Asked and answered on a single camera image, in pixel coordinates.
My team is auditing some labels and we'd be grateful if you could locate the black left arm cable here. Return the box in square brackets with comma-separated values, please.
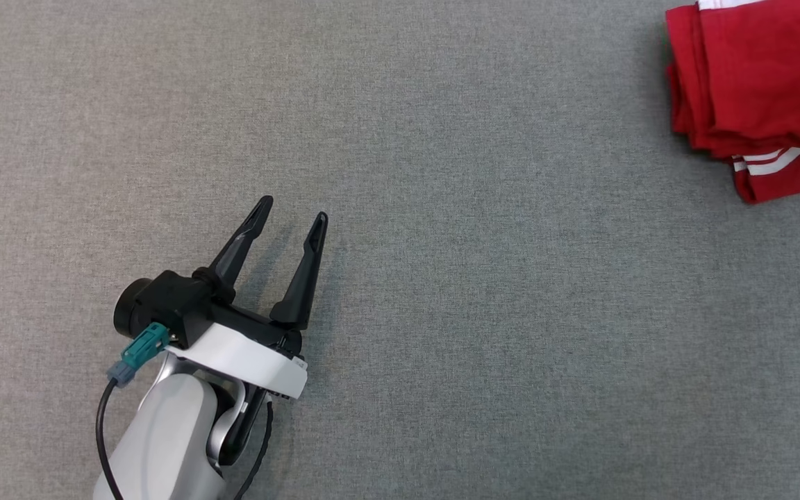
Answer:
[96, 381, 126, 500]

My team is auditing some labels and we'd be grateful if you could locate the red shorts white side stripe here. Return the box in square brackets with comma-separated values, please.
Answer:
[665, 0, 800, 162]

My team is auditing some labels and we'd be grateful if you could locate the teal left cable connector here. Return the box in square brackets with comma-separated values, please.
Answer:
[107, 322, 170, 388]

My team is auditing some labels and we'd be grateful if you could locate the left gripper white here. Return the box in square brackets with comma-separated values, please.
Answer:
[166, 195, 329, 401]

